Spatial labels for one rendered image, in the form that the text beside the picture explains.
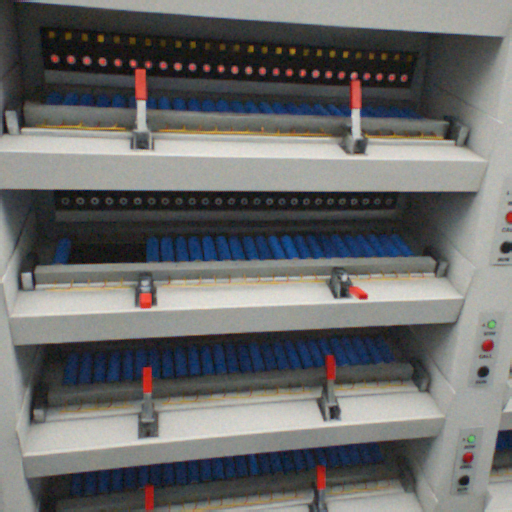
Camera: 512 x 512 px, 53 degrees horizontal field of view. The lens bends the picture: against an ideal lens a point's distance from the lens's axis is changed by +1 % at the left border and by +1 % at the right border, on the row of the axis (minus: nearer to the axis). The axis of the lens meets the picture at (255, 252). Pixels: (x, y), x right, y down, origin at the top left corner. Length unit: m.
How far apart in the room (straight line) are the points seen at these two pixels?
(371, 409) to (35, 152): 0.59
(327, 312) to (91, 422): 0.36
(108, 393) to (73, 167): 0.34
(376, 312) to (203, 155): 0.33
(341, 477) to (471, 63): 0.68
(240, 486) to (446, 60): 0.74
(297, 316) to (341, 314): 0.06
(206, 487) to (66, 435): 0.26
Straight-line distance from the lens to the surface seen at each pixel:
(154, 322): 0.67
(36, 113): 0.69
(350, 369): 0.86
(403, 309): 0.76
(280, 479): 0.93
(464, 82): 0.82
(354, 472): 0.97
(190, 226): 0.79
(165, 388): 0.79
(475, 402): 0.89
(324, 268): 0.74
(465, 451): 0.93
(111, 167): 0.62
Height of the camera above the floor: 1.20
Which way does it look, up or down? 17 degrees down
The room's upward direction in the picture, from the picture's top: 2 degrees clockwise
